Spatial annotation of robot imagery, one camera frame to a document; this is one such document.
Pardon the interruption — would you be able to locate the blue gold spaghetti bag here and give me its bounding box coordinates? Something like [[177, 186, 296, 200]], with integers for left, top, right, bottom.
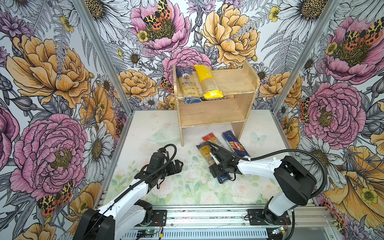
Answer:
[[197, 142, 232, 184]]

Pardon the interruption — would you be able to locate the dark blue spaghetti bag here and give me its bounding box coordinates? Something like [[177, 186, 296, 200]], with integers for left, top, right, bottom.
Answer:
[[176, 67, 202, 104]]

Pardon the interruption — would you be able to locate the yellow spaghetti bag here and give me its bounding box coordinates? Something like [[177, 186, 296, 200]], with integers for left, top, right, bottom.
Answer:
[[195, 65, 224, 100]]

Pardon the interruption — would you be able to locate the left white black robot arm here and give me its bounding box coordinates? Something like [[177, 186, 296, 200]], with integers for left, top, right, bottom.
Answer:
[[74, 150, 184, 240]]

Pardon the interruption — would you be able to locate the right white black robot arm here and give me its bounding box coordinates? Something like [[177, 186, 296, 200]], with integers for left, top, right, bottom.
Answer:
[[211, 149, 317, 225]]

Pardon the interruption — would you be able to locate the wooden two-tier shelf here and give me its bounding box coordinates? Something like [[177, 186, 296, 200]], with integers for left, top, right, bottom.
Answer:
[[173, 62, 261, 146]]

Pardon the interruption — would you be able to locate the blue Barilla spaghetti box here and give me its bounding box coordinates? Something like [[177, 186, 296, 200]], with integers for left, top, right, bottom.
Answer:
[[222, 131, 250, 158]]

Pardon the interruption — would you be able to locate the red clear spaghetti bag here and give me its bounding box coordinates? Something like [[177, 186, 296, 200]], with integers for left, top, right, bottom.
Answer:
[[202, 133, 223, 147]]

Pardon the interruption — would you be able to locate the small green circuit board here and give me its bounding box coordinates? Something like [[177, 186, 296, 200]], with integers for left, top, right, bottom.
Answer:
[[136, 229, 160, 239]]

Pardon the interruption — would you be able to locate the right small circuit board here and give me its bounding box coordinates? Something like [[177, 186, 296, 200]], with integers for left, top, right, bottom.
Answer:
[[271, 227, 286, 235]]

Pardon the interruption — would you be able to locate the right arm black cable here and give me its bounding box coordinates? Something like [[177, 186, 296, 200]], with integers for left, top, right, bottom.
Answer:
[[205, 140, 328, 199]]

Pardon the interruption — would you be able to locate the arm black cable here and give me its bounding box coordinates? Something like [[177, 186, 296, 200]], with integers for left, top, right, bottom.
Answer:
[[205, 140, 328, 199], [86, 143, 178, 238]]

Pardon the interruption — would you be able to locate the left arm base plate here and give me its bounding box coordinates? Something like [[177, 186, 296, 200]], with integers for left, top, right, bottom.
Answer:
[[141, 210, 168, 227]]

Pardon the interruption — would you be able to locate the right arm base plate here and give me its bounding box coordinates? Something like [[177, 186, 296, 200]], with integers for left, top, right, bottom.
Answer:
[[245, 209, 292, 226]]

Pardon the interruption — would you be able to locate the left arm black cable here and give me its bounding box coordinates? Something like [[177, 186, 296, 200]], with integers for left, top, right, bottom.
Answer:
[[86, 143, 178, 238]]

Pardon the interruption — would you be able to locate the aluminium front rail frame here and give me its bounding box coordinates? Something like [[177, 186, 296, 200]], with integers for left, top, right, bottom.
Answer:
[[120, 205, 342, 240]]

